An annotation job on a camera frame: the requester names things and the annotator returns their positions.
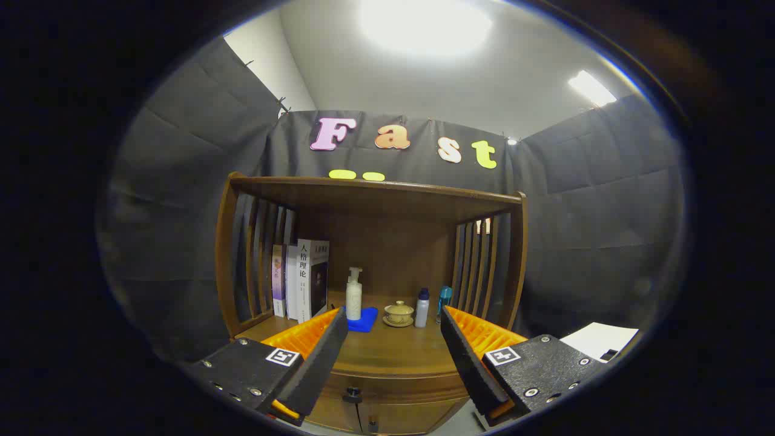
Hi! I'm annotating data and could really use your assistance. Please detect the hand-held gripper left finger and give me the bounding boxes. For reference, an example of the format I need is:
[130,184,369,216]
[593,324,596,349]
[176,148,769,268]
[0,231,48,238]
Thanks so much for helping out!
[180,307,350,428]

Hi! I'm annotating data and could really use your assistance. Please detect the purple book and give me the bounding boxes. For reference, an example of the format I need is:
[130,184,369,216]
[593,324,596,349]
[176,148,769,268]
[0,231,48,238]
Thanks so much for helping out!
[272,244,287,317]

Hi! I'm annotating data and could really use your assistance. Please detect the thin white book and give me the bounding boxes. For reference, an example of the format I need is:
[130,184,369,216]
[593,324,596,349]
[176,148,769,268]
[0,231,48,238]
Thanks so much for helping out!
[286,244,300,320]

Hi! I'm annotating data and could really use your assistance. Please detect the white book with portrait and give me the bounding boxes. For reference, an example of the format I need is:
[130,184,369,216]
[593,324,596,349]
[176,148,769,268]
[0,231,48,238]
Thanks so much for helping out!
[297,239,331,325]

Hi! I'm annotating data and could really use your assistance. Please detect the blue cloth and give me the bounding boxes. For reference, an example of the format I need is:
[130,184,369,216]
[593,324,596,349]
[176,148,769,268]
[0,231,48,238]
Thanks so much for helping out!
[342,306,379,333]

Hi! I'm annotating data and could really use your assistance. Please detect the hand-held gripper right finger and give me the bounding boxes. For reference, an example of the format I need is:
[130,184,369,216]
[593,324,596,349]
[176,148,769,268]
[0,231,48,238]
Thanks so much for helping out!
[440,305,608,432]

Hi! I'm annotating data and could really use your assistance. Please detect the beige lidded teacup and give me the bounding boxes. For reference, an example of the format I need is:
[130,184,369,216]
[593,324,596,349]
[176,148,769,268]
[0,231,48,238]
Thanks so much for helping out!
[382,300,415,328]

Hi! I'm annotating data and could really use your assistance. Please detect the brown wooden cabinet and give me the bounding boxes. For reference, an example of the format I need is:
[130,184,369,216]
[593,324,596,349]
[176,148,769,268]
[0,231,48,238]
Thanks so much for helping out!
[215,171,529,435]

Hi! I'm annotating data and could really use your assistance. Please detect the wooden countertop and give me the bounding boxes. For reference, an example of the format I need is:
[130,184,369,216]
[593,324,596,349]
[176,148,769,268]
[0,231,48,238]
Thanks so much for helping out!
[235,306,515,379]

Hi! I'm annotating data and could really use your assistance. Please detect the white pump bottle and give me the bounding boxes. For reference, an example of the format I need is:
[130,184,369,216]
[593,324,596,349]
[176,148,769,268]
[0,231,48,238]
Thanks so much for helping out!
[346,267,364,322]

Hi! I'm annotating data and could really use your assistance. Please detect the large round ceiling light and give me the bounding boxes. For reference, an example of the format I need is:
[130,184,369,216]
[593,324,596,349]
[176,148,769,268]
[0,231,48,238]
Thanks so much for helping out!
[357,0,494,58]

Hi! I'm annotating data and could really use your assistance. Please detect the long ceiling light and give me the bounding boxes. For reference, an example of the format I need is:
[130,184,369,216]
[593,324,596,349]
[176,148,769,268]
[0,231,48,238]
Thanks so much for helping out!
[568,70,618,108]

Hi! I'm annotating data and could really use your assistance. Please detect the brown wooden drawer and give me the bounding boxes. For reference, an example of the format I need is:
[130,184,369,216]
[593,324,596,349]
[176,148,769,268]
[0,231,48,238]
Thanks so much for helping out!
[321,372,470,418]

